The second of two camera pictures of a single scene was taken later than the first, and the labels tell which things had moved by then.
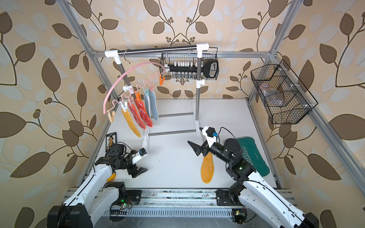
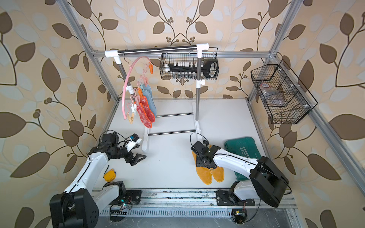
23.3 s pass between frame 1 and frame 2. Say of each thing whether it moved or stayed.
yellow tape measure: stayed
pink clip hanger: moved
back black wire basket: stayed
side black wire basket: stayed
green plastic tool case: stayed
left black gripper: moved
